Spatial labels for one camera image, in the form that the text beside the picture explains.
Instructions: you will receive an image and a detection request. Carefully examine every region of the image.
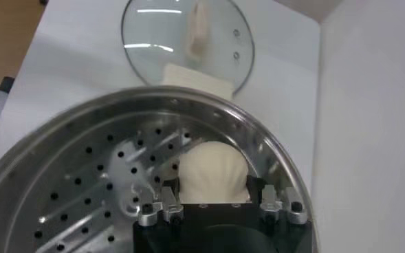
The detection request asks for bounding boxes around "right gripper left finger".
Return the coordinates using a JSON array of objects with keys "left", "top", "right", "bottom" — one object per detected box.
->
[{"left": 136, "top": 180, "right": 186, "bottom": 228}]

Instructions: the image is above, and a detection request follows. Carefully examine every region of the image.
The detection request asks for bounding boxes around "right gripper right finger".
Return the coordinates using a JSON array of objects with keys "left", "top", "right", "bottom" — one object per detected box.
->
[{"left": 245, "top": 175, "right": 309, "bottom": 226}]

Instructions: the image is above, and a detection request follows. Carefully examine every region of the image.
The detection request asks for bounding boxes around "white steamed baozi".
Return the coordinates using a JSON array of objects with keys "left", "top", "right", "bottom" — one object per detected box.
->
[{"left": 177, "top": 140, "right": 251, "bottom": 204}]

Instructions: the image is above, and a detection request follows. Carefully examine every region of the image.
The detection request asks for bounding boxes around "glass lid with cream handle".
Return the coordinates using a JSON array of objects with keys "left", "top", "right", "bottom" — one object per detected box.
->
[{"left": 120, "top": 0, "right": 256, "bottom": 96}]

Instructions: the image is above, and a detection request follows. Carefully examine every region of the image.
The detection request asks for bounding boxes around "perforated stainless steamer basket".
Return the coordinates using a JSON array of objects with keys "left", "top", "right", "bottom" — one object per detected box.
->
[{"left": 0, "top": 85, "right": 318, "bottom": 253}]

